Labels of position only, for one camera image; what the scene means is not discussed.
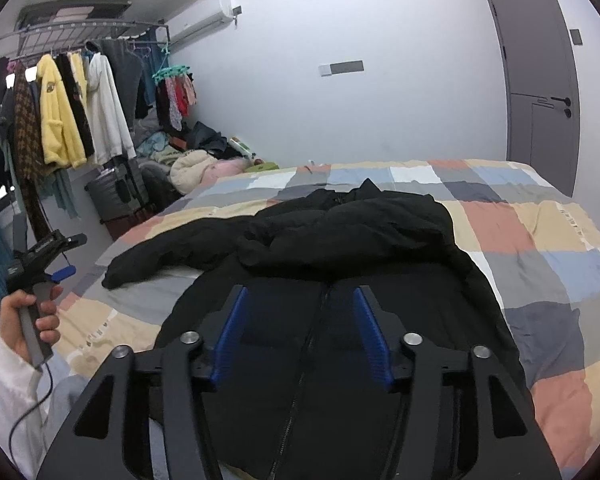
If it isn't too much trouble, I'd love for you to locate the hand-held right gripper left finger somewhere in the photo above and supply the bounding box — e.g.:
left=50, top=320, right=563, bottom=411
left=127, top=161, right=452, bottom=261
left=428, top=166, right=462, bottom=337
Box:
left=36, top=284, right=249, bottom=480

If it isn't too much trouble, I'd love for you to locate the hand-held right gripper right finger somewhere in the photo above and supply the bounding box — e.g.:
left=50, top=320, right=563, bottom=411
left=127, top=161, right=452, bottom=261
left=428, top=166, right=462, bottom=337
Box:
left=353, top=285, right=562, bottom=480

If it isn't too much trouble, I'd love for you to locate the black padded jacket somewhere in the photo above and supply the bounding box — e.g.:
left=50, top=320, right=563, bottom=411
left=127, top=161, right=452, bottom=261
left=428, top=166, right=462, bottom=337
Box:
left=102, top=178, right=537, bottom=480

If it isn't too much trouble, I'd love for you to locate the person's left forearm white sleeve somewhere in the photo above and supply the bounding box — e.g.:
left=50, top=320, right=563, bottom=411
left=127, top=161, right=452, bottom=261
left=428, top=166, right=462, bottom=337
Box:
left=0, top=332, right=56, bottom=478

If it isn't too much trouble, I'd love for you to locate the pile of clothes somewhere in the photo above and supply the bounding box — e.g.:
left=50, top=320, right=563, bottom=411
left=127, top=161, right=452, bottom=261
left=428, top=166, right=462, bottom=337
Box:
left=135, top=120, right=281, bottom=196

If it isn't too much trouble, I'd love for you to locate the metal clothes rack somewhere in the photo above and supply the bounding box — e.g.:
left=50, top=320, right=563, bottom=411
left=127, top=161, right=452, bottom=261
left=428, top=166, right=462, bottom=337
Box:
left=0, top=18, right=171, bottom=241

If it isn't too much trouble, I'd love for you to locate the person's left hand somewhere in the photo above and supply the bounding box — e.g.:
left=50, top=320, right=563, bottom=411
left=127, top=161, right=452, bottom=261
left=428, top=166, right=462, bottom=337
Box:
left=0, top=284, right=65, bottom=363

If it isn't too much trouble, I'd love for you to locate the dark grey suitcase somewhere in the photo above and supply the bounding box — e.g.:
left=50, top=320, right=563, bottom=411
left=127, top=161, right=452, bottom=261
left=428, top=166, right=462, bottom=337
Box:
left=84, top=157, right=152, bottom=226

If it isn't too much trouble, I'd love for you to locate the brown patterned cardigan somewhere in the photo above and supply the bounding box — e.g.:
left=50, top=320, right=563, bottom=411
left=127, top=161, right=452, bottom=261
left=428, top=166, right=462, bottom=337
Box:
left=11, top=62, right=46, bottom=181

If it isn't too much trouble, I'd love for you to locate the yellow fleece jacket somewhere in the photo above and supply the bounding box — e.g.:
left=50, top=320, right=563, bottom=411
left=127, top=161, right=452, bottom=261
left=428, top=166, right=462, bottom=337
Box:
left=36, top=54, right=89, bottom=170

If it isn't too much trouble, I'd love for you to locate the white hooded jacket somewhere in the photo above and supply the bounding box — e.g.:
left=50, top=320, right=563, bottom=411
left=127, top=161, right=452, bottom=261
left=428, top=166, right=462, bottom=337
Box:
left=86, top=51, right=138, bottom=166

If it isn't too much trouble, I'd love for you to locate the dark grey hanging coat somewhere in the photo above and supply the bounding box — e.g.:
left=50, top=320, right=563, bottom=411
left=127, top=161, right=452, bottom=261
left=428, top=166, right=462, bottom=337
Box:
left=100, top=39, right=148, bottom=121

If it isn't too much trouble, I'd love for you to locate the checkered bed blanket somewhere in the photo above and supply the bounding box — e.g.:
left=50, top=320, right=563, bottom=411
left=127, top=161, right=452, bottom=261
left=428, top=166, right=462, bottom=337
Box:
left=50, top=159, right=600, bottom=480

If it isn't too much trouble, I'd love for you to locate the white air conditioner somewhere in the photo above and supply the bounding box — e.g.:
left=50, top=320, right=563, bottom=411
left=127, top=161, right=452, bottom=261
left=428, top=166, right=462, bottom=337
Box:
left=168, top=0, right=234, bottom=45

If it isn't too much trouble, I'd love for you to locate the grey door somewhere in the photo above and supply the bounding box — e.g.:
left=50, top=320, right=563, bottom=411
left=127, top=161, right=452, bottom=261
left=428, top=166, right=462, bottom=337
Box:
left=481, top=0, right=580, bottom=198

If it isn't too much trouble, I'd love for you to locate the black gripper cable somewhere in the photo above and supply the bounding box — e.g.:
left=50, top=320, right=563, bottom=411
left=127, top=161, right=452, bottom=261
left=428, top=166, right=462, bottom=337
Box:
left=8, top=367, right=53, bottom=466

